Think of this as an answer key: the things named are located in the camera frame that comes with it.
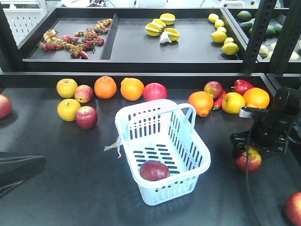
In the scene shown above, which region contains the dark red small apple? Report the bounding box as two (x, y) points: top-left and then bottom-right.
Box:
(75, 106), (98, 129)

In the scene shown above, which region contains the yellow apple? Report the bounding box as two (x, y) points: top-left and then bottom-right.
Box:
(57, 98), (81, 121)
(56, 78), (78, 98)

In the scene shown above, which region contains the red bell pepper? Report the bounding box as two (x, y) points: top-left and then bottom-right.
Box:
(231, 79), (254, 95)

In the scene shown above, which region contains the pink red apple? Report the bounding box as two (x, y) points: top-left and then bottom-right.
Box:
(143, 82), (167, 101)

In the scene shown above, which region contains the white garlic bulb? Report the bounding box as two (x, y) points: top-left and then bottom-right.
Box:
(160, 32), (172, 44)

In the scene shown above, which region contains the light blue plastic basket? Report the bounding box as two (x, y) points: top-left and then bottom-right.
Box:
(105, 99), (211, 206)

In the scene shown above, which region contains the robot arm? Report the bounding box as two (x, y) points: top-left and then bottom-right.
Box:
(230, 86), (301, 159)

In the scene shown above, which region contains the orange middle left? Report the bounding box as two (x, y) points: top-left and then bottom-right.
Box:
(94, 76), (117, 99)

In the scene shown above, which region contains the yellow apple front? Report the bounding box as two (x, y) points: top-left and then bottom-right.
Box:
(57, 98), (81, 121)

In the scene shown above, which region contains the yellow apple back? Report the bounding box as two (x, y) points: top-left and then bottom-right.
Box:
(56, 78), (78, 98)

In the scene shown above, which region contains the orange middle right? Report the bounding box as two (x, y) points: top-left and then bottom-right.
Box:
(120, 78), (144, 101)

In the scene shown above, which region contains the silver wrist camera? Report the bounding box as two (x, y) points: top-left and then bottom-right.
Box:
(238, 106), (268, 118)

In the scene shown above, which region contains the cherry tomato pile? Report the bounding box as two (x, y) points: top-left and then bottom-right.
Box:
(38, 18), (113, 60)

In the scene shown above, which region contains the small red chili pepper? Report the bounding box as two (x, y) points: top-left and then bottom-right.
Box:
(212, 90), (227, 110)

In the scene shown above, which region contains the pink small apple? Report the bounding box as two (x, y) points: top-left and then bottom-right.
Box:
(74, 85), (93, 104)

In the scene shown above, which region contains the orange with navel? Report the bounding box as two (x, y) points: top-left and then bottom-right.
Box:
(188, 91), (214, 117)

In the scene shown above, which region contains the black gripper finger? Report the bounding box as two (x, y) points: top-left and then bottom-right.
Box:
(0, 152), (46, 197)

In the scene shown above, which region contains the yellow round fruit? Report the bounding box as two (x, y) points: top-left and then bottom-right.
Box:
(222, 92), (245, 114)

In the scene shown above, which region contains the large orange right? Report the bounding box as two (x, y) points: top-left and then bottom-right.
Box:
(243, 88), (270, 108)

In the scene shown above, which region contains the black wooden display stand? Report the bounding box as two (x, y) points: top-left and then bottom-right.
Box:
(0, 7), (301, 226)

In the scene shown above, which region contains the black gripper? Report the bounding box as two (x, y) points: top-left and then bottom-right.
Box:
(230, 131), (290, 160)

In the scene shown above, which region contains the dark red apple back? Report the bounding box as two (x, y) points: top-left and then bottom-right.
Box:
(204, 81), (224, 99)

